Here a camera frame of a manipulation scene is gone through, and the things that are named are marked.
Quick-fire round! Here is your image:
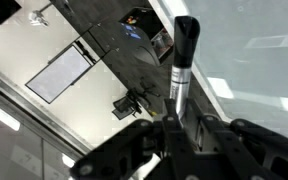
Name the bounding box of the whiteboard on stand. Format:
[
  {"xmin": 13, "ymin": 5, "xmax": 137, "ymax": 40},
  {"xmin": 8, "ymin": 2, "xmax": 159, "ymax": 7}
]
[{"xmin": 25, "ymin": 38, "xmax": 100, "ymax": 104}]

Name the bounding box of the black and white marker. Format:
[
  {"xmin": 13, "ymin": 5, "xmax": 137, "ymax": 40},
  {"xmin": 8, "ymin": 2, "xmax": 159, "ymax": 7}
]
[{"xmin": 170, "ymin": 16, "xmax": 200, "ymax": 119}]

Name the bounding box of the black monitor screen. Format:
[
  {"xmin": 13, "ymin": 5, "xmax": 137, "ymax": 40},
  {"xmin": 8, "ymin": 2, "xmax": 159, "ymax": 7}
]
[{"xmin": 0, "ymin": 0, "xmax": 21, "ymax": 24}]

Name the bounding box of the black office chair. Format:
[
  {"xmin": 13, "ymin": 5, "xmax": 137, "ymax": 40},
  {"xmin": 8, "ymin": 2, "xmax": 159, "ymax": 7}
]
[{"xmin": 112, "ymin": 77, "xmax": 159, "ymax": 120}]

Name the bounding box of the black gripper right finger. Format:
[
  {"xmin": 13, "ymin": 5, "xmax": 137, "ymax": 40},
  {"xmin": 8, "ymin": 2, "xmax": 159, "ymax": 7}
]
[{"xmin": 185, "ymin": 99, "xmax": 261, "ymax": 180}]

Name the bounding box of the black bin with items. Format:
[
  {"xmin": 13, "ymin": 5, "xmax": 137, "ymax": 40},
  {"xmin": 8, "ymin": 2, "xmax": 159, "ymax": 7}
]
[{"xmin": 119, "ymin": 7, "xmax": 173, "ymax": 67}]

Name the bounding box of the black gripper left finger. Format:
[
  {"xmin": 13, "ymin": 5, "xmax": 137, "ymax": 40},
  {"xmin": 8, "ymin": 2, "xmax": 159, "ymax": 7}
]
[{"xmin": 162, "ymin": 99, "xmax": 198, "ymax": 180}]

